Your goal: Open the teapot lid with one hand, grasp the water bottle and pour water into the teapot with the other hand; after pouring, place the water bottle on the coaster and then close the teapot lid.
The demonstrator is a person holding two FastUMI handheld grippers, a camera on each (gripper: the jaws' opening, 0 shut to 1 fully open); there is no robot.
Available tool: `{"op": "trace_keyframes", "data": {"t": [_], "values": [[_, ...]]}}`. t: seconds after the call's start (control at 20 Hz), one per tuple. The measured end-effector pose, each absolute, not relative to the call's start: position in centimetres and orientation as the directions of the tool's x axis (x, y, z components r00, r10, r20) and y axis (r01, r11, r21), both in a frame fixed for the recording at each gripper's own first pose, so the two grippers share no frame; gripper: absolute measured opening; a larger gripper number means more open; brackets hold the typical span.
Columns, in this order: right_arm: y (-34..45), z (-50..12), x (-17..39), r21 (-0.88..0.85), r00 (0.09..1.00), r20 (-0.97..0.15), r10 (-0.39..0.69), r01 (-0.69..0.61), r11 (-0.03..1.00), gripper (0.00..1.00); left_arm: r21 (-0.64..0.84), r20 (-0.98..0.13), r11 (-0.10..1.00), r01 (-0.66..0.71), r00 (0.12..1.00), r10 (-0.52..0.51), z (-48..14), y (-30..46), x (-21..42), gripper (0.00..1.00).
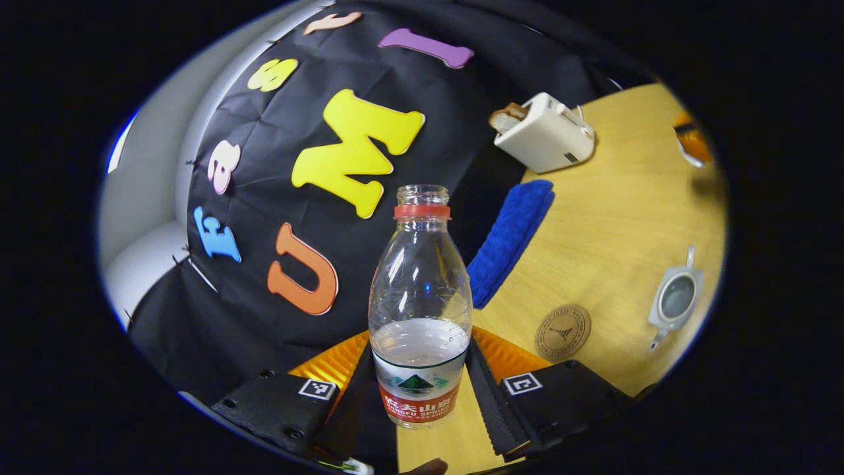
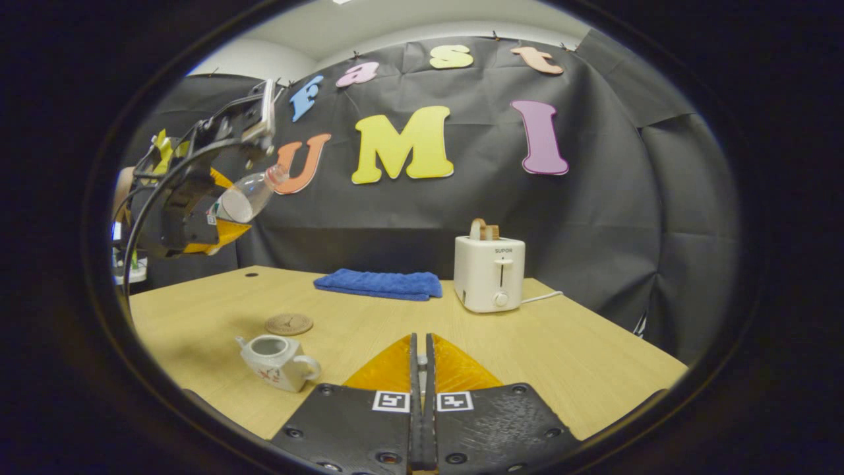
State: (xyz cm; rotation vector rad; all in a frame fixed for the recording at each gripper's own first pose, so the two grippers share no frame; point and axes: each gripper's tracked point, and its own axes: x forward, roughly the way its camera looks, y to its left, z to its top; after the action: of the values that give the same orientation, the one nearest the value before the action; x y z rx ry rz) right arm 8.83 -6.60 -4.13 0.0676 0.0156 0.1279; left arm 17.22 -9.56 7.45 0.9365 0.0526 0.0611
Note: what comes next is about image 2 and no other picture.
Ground clear plastic water bottle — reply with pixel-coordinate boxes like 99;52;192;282
211;165;289;224

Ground round wooden coaster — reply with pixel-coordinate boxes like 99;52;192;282
265;313;314;336

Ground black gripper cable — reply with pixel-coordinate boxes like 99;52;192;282
122;135;264;298

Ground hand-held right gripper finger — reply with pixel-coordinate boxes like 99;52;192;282
425;333;581;473
270;333;423;474

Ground blue folded towel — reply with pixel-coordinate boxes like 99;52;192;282
313;269;444;301

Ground white toaster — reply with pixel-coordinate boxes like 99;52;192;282
454;236;526;313

